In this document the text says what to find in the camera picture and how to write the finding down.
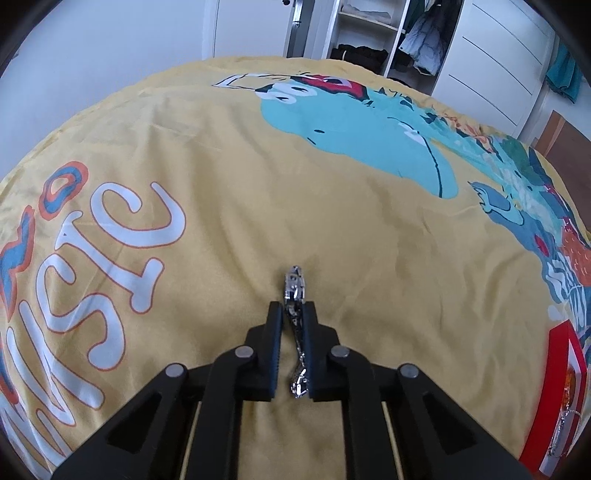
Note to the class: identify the red cardboard box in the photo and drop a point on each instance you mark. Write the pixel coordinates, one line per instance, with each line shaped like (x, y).
(549, 369)

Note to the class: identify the white door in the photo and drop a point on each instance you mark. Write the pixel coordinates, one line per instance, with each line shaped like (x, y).
(249, 27)

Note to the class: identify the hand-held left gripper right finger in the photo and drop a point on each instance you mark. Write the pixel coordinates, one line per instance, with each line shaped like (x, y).
(308, 341)

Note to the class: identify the teal cloth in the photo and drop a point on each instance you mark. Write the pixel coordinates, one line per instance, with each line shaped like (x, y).
(565, 74)

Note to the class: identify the yellow dinosaur printed blanket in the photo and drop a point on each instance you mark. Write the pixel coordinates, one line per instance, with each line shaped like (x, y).
(295, 207)

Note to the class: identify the folded black clothes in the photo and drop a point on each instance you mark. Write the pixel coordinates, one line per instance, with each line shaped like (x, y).
(358, 55)

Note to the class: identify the white wardrobe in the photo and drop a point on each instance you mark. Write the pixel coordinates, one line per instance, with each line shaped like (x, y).
(489, 60)

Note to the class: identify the folded light clothes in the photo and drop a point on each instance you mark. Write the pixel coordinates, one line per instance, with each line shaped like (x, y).
(369, 10)

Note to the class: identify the amber bangle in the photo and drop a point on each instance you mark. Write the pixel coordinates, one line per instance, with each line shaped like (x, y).
(569, 376)

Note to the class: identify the hanging jackets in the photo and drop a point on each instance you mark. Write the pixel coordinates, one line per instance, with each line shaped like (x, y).
(427, 39)

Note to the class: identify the wooden headboard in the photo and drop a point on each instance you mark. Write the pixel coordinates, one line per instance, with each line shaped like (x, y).
(565, 143)

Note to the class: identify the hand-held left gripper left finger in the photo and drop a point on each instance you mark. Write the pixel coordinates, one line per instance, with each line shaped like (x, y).
(275, 341)

